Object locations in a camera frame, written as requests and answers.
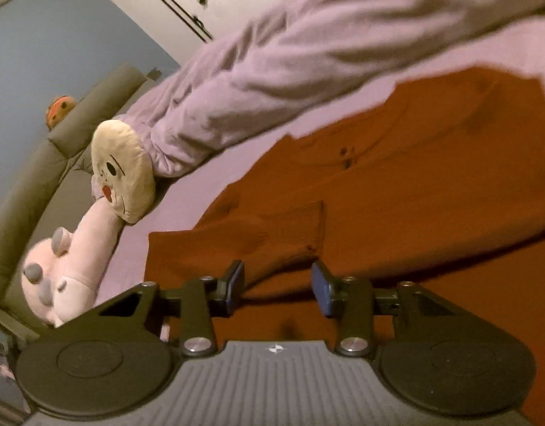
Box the orange plush toy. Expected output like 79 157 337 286
45 95 78 131

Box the grey upholstered headboard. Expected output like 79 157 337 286
0 62 154 339

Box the pink plush toy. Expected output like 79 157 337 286
20 183 124 327

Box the lilac rolled duvet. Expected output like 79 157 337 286
121 0 545 177

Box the rust orange knit cardigan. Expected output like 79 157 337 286
145 67 545 425

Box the beige face plush pillow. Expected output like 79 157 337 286
90 119 156 224

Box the lilac bed sheet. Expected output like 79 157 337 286
97 15 545 303

